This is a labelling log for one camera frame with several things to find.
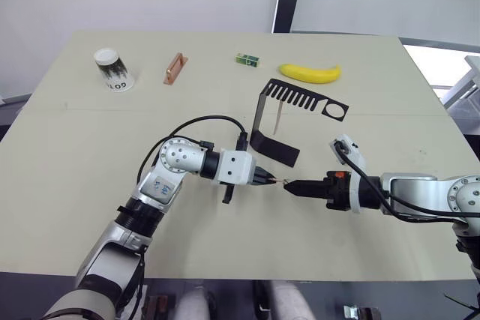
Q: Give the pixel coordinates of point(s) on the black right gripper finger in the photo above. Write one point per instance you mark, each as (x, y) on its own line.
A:
(309, 184)
(309, 192)

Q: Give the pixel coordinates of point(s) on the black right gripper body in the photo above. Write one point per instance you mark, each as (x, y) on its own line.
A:
(336, 192)

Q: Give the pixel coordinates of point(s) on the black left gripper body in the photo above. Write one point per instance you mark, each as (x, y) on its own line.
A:
(261, 177)

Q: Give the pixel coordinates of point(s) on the small tan watch body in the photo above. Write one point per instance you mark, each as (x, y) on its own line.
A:
(281, 181)

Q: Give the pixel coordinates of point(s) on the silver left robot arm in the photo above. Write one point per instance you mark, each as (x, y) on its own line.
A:
(176, 157)

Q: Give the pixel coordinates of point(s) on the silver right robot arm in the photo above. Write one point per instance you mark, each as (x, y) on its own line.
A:
(412, 189)

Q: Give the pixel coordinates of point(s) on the black metal watch stand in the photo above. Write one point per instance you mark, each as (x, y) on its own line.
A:
(259, 114)

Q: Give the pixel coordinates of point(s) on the yellow banana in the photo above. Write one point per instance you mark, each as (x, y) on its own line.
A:
(307, 73)

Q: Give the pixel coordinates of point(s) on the grey rounded shape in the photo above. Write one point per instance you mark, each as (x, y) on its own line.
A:
(288, 301)
(191, 303)

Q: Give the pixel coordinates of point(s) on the small green box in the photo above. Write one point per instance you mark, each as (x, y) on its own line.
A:
(247, 60)

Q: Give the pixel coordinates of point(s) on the brown and black block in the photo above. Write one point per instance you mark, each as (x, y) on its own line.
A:
(157, 308)

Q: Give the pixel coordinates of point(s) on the printed paper cup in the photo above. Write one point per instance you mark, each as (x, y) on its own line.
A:
(116, 74)

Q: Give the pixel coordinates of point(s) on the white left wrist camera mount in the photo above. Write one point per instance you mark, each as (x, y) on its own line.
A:
(236, 166)

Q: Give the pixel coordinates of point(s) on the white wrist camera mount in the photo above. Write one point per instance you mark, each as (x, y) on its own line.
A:
(356, 151)
(236, 166)

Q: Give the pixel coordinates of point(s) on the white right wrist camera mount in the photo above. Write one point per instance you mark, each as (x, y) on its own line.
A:
(356, 151)

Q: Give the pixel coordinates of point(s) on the small metal bracket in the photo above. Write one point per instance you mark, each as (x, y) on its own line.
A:
(360, 312)

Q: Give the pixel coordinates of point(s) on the white metal frame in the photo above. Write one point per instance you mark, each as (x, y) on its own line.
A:
(463, 85)

